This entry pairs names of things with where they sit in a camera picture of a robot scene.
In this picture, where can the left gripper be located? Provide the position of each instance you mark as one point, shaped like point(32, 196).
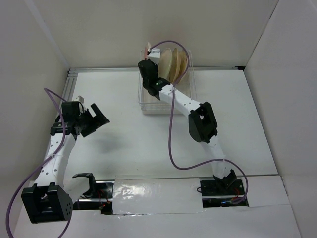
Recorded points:
point(97, 121)

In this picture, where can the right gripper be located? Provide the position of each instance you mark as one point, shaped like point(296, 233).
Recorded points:
point(144, 70)

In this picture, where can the green and cream plate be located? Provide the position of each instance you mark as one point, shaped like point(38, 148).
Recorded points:
point(165, 64)

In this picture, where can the pink and cream plate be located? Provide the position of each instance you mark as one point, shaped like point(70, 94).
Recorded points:
point(148, 48)

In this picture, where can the floral cream plate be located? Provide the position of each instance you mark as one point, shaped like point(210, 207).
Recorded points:
point(176, 65)
point(183, 63)

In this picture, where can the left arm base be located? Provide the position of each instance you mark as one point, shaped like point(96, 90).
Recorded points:
point(98, 195)

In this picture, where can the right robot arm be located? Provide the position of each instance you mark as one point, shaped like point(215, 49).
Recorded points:
point(202, 124)

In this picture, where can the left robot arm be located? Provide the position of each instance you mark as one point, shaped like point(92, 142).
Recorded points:
point(50, 199)

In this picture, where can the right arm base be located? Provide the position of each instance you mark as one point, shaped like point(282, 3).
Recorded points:
point(222, 192)

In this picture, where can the white drip tray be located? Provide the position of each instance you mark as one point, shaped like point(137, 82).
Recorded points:
point(153, 106)

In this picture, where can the white taped cover panel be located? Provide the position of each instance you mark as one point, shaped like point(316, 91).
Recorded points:
point(156, 196)

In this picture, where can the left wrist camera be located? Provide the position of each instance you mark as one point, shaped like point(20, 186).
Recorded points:
point(79, 99)

